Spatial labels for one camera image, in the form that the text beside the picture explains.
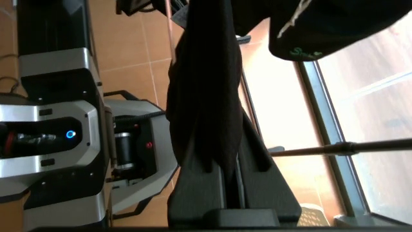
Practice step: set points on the window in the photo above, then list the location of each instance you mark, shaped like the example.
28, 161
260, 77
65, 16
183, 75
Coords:
325, 112

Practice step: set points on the black clothes rack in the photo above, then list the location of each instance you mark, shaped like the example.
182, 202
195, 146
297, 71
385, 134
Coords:
354, 147

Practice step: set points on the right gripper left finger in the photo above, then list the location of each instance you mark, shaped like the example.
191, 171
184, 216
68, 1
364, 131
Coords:
193, 193

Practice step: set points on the white laundry basket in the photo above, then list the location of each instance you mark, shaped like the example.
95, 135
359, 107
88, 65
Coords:
312, 216

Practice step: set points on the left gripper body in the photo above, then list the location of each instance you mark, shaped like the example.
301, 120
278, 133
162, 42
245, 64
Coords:
135, 6

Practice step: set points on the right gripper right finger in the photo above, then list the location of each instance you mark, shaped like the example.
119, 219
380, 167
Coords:
267, 190

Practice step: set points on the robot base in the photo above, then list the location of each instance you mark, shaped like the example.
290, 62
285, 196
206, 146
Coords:
64, 145

